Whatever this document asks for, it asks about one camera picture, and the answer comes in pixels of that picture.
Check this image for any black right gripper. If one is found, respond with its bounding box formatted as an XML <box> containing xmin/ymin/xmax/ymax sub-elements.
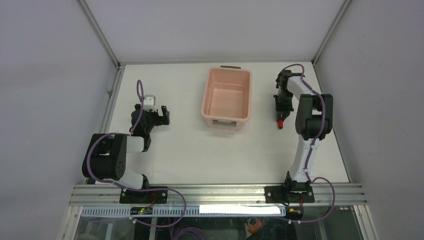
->
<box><xmin>274</xmin><ymin>89</ymin><xmax>294</xmax><ymax>121</ymax></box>

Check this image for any red black screwdriver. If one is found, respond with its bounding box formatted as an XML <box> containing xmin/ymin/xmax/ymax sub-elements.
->
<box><xmin>277</xmin><ymin>114</ymin><xmax>284</xmax><ymax>130</ymax></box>

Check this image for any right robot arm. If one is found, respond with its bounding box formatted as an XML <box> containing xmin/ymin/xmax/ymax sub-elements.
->
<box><xmin>274</xmin><ymin>69</ymin><xmax>334</xmax><ymax>203</ymax></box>

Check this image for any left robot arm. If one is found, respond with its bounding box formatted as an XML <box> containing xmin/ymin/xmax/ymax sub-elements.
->
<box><xmin>81</xmin><ymin>104</ymin><xmax>170</xmax><ymax>203</ymax></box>

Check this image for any pink plastic bin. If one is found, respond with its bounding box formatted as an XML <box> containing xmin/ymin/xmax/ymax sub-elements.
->
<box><xmin>200</xmin><ymin>65</ymin><xmax>253</xmax><ymax>131</ymax></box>

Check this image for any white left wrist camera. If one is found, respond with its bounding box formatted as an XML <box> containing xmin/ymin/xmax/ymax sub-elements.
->
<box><xmin>142</xmin><ymin>94</ymin><xmax>157</xmax><ymax>112</ymax></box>

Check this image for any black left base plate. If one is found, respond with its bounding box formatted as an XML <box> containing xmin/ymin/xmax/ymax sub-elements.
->
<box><xmin>119</xmin><ymin>186</ymin><xmax>169</xmax><ymax>205</ymax></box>

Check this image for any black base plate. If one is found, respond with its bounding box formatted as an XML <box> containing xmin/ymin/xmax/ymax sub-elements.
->
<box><xmin>119</xmin><ymin>186</ymin><xmax>169</xmax><ymax>205</ymax></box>
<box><xmin>264</xmin><ymin>185</ymin><xmax>315</xmax><ymax>205</ymax></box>

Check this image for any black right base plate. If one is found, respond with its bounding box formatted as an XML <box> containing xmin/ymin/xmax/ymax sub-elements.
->
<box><xmin>264</xmin><ymin>185</ymin><xmax>315</xmax><ymax>205</ymax></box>

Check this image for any aluminium front rail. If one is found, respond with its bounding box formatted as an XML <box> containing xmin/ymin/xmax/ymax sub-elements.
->
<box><xmin>69</xmin><ymin>183</ymin><xmax>368</xmax><ymax>207</ymax></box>

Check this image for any slotted cable duct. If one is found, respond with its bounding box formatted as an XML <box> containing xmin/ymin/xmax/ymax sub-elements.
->
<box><xmin>81</xmin><ymin>204</ymin><xmax>286</xmax><ymax>218</ymax></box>

